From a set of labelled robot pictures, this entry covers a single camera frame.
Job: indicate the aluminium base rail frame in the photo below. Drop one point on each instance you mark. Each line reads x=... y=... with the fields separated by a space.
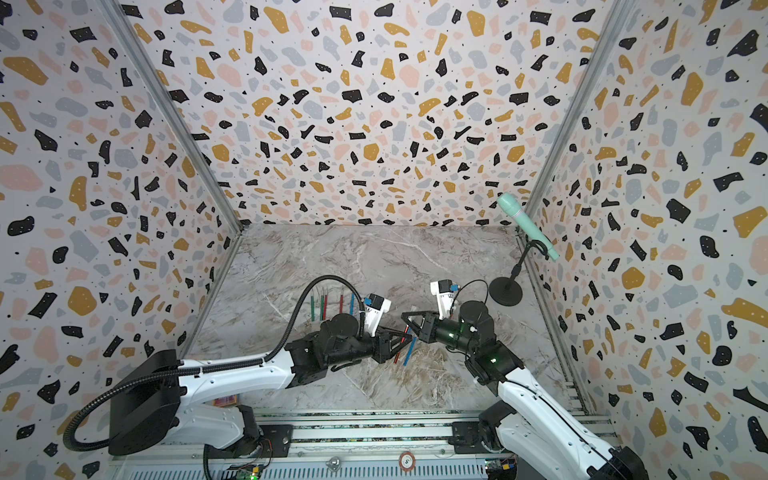
x=339 y=445

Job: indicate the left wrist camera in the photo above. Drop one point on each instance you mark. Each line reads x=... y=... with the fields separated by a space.
x=375 y=306

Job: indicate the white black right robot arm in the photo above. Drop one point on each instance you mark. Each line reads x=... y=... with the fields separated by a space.
x=526 y=420

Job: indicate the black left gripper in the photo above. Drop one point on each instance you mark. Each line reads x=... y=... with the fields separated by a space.
x=386 y=336

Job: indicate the black microphone stand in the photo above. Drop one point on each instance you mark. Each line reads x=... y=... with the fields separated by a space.
x=506 y=291

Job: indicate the purple orange small box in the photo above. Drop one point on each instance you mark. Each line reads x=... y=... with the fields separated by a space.
x=226 y=401

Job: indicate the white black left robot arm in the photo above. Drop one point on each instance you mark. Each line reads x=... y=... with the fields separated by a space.
x=167 y=399

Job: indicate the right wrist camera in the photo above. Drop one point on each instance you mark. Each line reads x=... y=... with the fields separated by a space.
x=445 y=292

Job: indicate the aluminium corner post left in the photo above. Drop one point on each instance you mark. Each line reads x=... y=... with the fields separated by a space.
x=114 y=15

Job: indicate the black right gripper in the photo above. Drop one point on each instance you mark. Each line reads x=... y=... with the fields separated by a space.
x=434 y=329

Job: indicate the mint green microphone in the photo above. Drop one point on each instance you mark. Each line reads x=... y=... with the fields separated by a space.
x=510 y=205

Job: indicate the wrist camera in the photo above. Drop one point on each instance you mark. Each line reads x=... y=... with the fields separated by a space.
x=445 y=292
x=375 y=306

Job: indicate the aluminium corner post right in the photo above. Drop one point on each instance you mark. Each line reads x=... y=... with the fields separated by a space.
x=616 y=19

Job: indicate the aluminium corner post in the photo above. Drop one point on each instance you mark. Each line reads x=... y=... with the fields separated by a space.
x=114 y=15
x=616 y=19

